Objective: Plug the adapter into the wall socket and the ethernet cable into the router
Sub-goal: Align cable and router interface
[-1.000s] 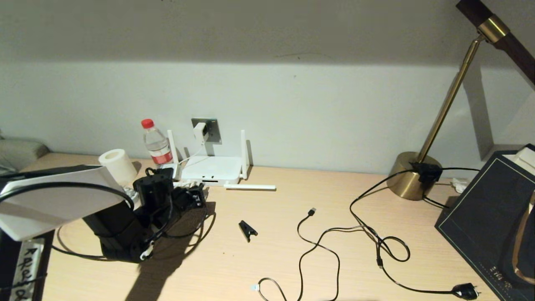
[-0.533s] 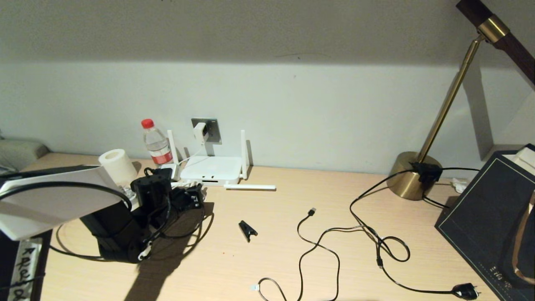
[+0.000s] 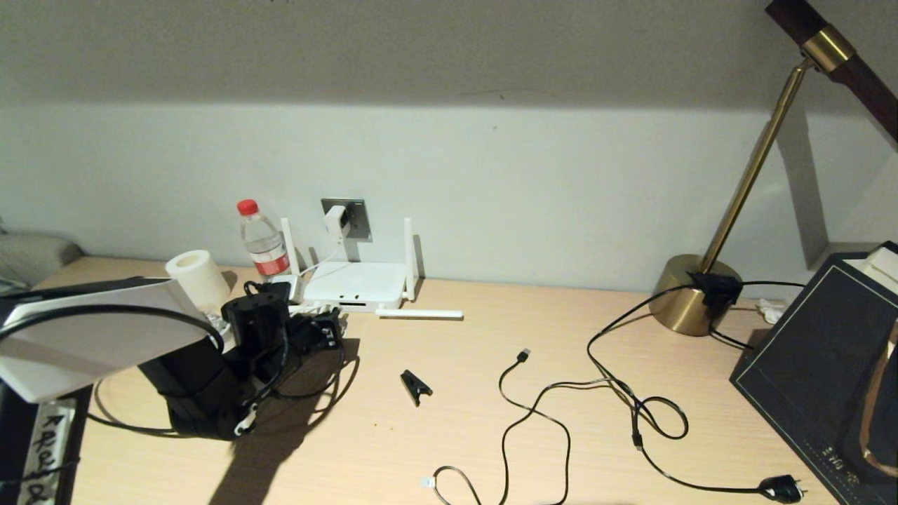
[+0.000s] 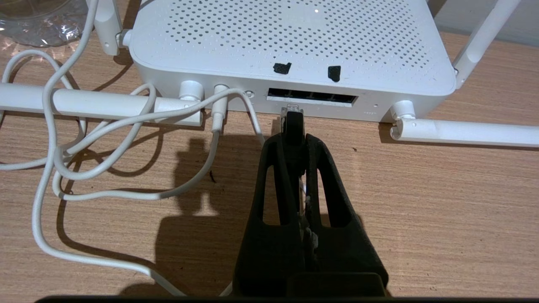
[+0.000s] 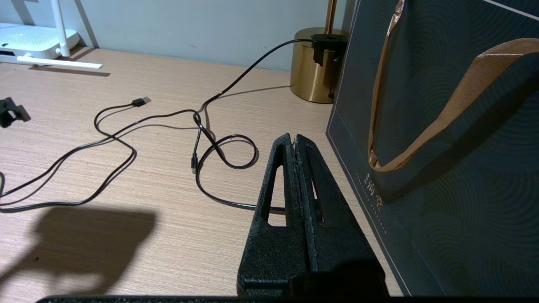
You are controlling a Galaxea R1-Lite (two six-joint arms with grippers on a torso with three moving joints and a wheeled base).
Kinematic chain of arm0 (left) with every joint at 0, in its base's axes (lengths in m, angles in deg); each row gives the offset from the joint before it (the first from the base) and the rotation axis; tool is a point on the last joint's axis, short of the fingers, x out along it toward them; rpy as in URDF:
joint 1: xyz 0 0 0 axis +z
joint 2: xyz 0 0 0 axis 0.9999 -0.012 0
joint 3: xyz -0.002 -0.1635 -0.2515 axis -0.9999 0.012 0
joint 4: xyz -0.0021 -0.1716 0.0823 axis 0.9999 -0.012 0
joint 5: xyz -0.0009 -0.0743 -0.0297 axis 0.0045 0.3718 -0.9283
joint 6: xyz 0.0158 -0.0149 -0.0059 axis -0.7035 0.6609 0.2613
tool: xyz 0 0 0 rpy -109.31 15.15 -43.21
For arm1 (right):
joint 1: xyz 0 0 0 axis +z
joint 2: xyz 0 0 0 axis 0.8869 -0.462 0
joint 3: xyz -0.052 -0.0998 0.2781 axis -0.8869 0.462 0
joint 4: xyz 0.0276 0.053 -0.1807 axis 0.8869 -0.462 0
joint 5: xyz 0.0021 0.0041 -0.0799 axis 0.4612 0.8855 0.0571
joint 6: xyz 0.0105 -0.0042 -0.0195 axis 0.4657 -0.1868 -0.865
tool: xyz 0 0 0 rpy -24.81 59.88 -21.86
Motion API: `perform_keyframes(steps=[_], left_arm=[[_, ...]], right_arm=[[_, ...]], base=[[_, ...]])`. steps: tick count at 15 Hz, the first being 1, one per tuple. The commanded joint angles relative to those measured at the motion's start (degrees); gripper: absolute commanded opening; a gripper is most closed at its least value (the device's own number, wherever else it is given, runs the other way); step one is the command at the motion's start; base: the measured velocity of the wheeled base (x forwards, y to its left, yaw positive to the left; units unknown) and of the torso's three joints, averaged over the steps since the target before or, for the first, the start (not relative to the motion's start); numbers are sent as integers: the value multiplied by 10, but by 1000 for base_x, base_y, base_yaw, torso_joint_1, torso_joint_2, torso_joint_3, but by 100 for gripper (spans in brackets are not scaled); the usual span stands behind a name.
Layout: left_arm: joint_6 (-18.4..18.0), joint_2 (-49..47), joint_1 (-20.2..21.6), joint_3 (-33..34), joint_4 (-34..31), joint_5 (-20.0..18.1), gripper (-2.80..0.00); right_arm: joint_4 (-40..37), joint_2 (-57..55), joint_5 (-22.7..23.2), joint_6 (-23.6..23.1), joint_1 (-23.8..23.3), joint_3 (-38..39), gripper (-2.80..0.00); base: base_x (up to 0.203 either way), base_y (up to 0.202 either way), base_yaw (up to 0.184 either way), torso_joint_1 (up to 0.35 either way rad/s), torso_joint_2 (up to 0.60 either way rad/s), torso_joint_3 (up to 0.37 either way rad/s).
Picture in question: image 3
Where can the white handwritten label tape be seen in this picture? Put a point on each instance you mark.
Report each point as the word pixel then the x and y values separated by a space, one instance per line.
pixel 45 449

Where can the clear water bottle red cap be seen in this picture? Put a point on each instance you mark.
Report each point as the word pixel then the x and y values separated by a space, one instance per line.
pixel 263 242

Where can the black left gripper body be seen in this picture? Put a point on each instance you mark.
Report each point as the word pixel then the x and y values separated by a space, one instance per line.
pixel 309 337

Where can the white box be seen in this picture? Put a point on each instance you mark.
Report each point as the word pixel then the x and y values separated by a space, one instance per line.
pixel 880 270

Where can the small black clip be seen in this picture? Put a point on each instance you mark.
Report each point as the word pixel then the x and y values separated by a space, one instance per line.
pixel 415 386

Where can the white router with antennas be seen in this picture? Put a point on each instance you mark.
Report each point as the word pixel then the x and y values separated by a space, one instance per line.
pixel 358 284

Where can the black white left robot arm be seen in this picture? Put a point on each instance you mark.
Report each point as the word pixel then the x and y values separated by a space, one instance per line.
pixel 91 337

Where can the grey cushion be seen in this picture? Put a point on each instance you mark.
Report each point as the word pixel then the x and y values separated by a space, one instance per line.
pixel 35 256

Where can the white paper roll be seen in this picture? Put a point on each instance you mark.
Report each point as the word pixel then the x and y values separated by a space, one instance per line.
pixel 196 277

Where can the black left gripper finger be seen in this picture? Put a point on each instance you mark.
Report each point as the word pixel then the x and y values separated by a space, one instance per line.
pixel 337 332
pixel 328 317

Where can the brass desk lamp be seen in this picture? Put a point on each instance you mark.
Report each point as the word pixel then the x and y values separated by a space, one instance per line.
pixel 691 301

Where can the patterned cloth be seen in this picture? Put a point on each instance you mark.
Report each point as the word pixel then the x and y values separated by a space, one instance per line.
pixel 10 284

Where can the grey wall socket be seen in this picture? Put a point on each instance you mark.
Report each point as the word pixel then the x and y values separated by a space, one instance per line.
pixel 359 219

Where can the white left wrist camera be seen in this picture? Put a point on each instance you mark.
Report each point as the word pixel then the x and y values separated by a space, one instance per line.
pixel 284 289

